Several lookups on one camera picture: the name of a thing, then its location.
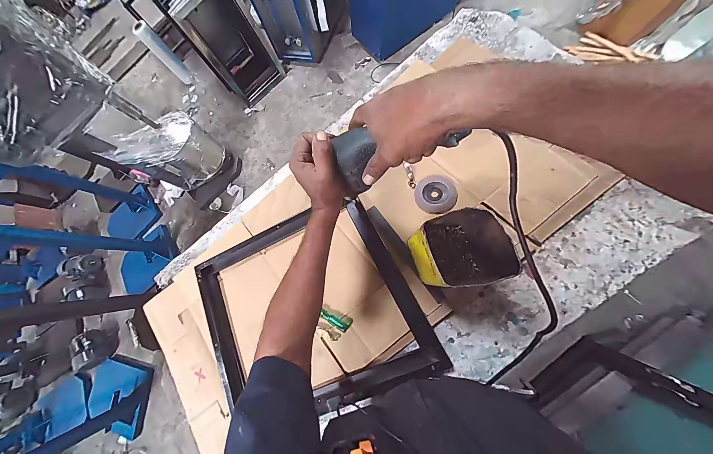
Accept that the person's left hand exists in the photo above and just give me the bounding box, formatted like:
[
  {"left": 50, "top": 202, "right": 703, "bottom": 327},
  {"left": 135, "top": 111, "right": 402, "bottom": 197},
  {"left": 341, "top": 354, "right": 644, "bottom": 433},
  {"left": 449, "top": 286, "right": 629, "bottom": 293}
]
[{"left": 289, "top": 130, "right": 348, "bottom": 212}]

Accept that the person's right hand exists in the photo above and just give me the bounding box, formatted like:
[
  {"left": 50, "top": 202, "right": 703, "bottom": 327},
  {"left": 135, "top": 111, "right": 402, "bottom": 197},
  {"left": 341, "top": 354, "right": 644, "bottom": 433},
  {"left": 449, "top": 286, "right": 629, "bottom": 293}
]
[{"left": 349, "top": 68, "right": 489, "bottom": 188}]

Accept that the dark grey angle grinder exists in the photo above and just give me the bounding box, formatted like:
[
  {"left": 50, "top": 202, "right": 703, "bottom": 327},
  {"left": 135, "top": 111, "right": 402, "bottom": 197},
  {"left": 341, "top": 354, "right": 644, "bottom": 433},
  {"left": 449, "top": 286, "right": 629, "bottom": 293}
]
[{"left": 330, "top": 126, "right": 472, "bottom": 198}]

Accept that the person's left forearm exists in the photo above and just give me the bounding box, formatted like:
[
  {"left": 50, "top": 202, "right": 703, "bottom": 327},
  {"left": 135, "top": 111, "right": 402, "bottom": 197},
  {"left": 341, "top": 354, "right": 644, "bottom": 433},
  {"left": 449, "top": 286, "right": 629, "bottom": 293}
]
[{"left": 226, "top": 205, "right": 341, "bottom": 454}]

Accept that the person's right forearm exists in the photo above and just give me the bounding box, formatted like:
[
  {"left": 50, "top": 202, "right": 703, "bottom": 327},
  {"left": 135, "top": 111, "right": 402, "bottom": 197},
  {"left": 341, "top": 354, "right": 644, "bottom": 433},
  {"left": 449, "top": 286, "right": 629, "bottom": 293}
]
[{"left": 476, "top": 58, "right": 713, "bottom": 229}]

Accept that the grey round grinding disc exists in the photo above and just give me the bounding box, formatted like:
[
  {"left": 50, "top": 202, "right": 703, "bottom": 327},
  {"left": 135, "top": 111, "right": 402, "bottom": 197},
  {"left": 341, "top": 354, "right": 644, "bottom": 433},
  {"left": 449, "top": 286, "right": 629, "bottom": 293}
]
[{"left": 414, "top": 174, "right": 458, "bottom": 214}]

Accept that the dark grey flat metal bar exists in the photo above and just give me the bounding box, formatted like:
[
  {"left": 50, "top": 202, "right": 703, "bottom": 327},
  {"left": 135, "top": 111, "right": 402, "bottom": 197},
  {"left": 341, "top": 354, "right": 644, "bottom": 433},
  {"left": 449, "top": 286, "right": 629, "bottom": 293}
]
[{"left": 366, "top": 206, "right": 447, "bottom": 305}]

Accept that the large blue box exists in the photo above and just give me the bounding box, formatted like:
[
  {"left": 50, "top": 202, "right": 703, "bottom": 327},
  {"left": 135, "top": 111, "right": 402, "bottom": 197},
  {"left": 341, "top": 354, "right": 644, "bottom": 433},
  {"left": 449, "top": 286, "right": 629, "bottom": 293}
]
[{"left": 349, "top": 0, "right": 458, "bottom": 63}]

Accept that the yellow cut-open plastic container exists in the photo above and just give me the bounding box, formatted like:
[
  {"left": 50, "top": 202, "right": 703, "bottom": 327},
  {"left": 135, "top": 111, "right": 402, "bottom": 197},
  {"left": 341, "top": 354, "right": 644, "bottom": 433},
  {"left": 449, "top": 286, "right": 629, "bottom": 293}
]
[{"left": 407, "top": 207, "right": 523, "bottom": 288}]

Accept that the plastic-wrapped metal cylinder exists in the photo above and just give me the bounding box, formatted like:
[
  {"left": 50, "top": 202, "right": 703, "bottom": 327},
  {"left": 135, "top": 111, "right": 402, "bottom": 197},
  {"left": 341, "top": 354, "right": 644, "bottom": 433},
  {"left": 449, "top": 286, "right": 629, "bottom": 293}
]
[{"left": 104, "top": 111, "right": 242, "bottom": 209}]

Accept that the brown cardboard sheet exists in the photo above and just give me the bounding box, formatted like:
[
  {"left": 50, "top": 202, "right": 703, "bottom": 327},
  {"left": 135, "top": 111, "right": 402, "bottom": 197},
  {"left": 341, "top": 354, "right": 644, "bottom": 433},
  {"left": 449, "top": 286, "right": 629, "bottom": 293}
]
[{"left": 143, "top": 38, "right": 627, "bottom": 454}]

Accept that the blue metal cabinet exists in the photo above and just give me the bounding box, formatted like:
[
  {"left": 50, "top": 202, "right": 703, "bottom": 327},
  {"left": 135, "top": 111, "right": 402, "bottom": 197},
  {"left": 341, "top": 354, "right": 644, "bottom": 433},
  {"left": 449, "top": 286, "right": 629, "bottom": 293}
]
[{"left": 250, "top": 0, "right": 335, "bottom": 64}]

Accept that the white roll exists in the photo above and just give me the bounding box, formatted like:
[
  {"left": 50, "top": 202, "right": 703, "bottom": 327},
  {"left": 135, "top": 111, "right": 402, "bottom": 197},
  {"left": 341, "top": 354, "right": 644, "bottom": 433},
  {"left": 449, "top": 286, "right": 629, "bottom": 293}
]
[{"left": 132, "top": 20, "right": 195, "bottom": 86}]

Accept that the blue metal machine stand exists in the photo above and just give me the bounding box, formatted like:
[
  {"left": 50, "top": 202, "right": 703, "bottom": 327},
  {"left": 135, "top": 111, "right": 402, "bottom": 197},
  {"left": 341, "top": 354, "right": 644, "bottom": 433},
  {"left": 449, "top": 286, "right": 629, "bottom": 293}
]
[{"left": 0, "top": 158, "right": 179, "bottom": 454}]

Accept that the bundle of wooden sticks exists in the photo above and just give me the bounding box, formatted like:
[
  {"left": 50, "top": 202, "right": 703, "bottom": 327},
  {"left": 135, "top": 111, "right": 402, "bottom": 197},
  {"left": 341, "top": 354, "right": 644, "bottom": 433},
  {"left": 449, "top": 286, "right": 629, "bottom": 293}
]
[{"left": 563, "top": 32, "right": 660, "bottom": 64}]

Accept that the person's body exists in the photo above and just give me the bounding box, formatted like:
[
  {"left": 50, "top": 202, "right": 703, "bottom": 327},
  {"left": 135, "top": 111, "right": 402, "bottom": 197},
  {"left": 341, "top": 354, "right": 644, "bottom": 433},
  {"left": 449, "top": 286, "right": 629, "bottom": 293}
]
[{"left": 224, "top": 356, "right": 592, "bottom": 454}]

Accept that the brown cardboard box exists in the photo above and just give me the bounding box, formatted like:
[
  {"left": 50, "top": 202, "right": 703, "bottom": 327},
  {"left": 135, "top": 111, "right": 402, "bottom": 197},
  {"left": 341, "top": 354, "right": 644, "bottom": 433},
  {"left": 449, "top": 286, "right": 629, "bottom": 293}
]
[{"left": 578, "top": 0, "right": 690, "bottom": 48}]

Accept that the plastic-wrapped machine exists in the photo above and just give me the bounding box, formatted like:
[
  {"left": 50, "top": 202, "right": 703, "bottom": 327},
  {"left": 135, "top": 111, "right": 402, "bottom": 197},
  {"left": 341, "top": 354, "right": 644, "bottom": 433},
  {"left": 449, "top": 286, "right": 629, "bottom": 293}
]
[{"left": 0, "top": 0, "right": 116, "bottom": 166}]

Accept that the clear plastic sheeting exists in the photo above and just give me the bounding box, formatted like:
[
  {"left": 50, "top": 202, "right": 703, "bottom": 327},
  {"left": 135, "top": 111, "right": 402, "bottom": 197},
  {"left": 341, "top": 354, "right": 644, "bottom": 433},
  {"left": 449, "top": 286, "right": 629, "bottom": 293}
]
[{"left": 637, "top": 0, "right": 713, "bottom": 63}]

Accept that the black rectangular metal frame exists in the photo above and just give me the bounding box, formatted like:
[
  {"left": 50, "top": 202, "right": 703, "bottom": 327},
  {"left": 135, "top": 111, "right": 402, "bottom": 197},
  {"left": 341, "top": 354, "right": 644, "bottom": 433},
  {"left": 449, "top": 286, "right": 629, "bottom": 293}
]
[{"left": 195, "top": 198, "right": 453, "bottom": 415}]

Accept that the black metal cabinet frame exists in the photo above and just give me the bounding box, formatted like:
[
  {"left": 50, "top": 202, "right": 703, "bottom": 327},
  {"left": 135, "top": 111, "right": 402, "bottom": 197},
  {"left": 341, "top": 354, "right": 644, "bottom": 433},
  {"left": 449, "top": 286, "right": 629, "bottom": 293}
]
[{"left": 122, "top": 0, "right": 288, "bottom": 107}]

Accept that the black power cable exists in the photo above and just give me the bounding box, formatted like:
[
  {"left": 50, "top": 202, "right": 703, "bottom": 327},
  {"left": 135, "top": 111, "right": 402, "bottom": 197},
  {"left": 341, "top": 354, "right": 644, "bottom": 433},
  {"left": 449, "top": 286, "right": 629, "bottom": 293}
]
[{"left": 485, "top": 129, "right": 559, "bottom": 387}]

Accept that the green screwdriver handle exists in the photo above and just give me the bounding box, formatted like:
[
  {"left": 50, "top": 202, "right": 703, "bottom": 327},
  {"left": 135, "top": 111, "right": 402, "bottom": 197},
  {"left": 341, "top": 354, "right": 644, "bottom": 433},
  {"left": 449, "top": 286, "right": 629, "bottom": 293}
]
[{"left": 318, "top": 308, "right": 353, "bottom": 334}]

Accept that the black metal frame with glass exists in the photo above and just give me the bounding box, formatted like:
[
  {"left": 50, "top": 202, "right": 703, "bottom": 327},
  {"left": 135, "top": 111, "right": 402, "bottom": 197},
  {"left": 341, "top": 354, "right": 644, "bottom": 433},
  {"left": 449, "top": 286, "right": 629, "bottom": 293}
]
[{"left": 523, "top": 315, "right": 713, "bottom": 454}]

